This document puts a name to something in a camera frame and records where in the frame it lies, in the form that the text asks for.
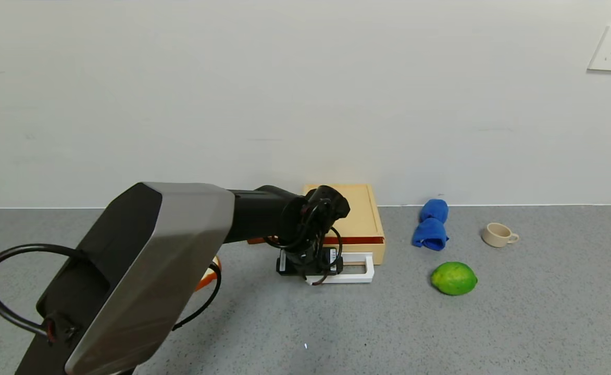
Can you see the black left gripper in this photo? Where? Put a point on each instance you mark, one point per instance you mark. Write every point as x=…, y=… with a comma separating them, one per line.
x=309, y=262

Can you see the blue rolled towel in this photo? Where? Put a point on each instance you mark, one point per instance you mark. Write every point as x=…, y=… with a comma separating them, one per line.
x=430, y=234

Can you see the beige cup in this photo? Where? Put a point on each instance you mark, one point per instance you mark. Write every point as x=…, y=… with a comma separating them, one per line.
x=495, y=237

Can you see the yellow drawer cabinet housing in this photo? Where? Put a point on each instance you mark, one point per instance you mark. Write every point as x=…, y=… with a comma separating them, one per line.
x=357, y=213

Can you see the green lime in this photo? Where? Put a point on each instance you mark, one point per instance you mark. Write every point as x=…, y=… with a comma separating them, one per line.
x=453, y=278

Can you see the white bread slice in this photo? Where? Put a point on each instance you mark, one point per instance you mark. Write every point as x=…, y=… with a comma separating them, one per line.
x=206, y=281

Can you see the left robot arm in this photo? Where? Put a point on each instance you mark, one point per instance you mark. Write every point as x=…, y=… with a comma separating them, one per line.
x=154, y=260

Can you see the brown toast slice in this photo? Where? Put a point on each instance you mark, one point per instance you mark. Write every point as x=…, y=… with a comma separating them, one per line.
x=263, y=241

